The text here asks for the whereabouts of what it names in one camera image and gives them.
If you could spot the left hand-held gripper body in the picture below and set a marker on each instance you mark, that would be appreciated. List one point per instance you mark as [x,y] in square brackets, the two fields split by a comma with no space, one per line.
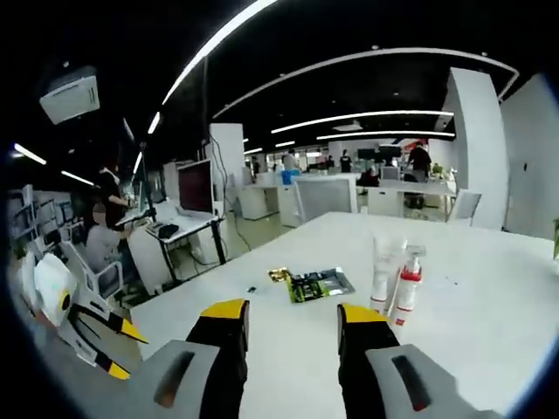
[48,279]

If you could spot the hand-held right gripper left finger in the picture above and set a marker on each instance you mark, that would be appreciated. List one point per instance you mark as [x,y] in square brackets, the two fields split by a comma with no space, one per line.
[218,349]

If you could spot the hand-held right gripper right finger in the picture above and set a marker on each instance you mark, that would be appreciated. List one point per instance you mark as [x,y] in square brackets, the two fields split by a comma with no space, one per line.
[367,345]

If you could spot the white skincare bottle red collar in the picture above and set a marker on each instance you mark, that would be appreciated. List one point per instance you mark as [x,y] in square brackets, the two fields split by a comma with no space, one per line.
[412,297]

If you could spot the silver skincare packet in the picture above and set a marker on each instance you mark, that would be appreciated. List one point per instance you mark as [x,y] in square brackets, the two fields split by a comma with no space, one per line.
[340,281]

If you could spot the green black skincare packet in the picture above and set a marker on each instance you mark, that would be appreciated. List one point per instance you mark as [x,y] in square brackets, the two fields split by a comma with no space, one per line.
[305,290]

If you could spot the gold foil skincare packet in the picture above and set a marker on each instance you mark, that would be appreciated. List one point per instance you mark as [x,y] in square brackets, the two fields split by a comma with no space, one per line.
[279,276]

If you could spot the white storage shelf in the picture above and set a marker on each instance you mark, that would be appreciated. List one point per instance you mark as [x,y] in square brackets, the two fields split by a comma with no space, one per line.
[39,218]

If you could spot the black device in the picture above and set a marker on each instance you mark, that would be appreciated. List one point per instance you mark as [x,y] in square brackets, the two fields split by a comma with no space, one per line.
[168,231]

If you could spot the white desk black legs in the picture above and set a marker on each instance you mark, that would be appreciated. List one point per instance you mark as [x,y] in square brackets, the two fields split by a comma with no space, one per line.
[188,222]

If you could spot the black tripod stand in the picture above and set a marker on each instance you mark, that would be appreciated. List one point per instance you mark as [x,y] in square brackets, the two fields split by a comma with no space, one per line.
[148,192]

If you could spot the white framed partition screen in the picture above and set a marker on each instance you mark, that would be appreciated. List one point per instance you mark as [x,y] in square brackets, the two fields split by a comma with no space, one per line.
[327,198]

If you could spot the computer monitor red screen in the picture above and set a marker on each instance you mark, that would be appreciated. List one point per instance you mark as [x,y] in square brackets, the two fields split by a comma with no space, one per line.
[195,185]

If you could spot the blue bin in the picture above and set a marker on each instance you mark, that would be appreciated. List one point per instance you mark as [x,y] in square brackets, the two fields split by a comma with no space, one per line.
[288,178]

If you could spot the white ceiling air conditioner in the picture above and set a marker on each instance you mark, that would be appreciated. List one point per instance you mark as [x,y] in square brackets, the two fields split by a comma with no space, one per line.
[70,96]

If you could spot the green potted plant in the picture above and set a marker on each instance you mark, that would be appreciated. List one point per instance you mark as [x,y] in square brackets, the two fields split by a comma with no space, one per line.
[556,244]

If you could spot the tall black pole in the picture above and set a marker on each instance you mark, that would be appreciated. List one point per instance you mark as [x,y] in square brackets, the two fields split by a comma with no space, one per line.
[206,109]

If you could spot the long ceiling light strip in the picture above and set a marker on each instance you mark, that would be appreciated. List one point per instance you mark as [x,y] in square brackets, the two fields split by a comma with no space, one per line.
[205,48]

